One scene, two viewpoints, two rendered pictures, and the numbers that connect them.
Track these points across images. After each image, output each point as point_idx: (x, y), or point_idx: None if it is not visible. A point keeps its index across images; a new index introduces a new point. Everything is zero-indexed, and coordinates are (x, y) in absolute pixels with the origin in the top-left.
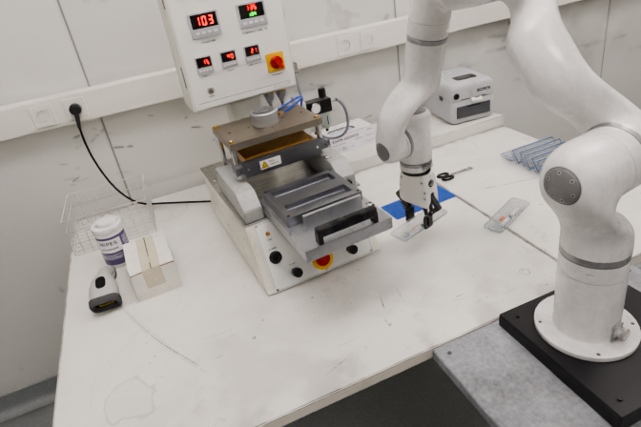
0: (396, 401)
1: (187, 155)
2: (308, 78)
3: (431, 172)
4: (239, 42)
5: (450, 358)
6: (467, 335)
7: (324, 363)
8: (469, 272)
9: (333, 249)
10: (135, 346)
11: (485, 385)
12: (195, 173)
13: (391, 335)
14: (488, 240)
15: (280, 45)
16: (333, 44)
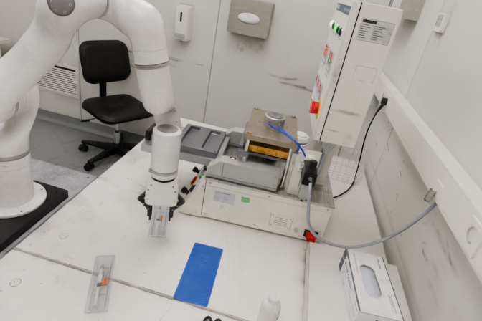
0: None
1: (388, 186)
2: (450, 234)
3: (149, 176)
4: (323, 78)
5: (86, 175)
6: (83, 187)
7: (140, 157)
8: (104, 221)
9: None
10: None
11: (64, 173)
12: (382, 203)
13: (123, 175)
14: (105, 253)
15: (323, 98)
16: (467, 218)
